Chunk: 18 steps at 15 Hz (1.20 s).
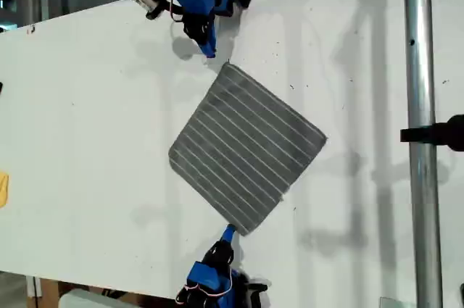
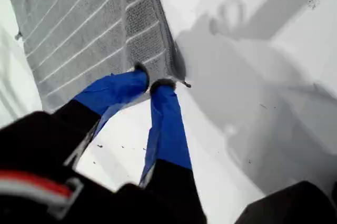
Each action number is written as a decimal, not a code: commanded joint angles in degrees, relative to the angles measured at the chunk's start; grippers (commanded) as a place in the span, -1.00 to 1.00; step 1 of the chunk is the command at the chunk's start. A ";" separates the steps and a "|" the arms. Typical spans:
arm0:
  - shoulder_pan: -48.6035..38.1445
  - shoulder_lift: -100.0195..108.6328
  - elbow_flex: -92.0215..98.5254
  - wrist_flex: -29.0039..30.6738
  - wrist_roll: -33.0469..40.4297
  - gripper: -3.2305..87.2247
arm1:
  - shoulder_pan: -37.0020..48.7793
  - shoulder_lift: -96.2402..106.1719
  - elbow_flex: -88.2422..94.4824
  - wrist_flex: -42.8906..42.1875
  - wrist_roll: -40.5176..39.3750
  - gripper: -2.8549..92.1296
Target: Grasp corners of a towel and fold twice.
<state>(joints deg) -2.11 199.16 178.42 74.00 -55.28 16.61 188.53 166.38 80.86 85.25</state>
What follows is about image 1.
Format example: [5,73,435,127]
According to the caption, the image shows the grey striped towel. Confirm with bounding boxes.
[168,61,328,237]

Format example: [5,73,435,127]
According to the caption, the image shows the white box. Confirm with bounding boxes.
[57,288,146,308]

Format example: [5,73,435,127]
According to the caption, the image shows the yellow object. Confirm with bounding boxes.
[0,171,10,209]

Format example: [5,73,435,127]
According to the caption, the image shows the black clamp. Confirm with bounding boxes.
[399,114,464,152]

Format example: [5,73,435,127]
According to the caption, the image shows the black camera stalk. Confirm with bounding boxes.
[145,0,173,21]

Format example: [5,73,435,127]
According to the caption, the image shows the steel post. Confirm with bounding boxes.
[402,0,444,308]

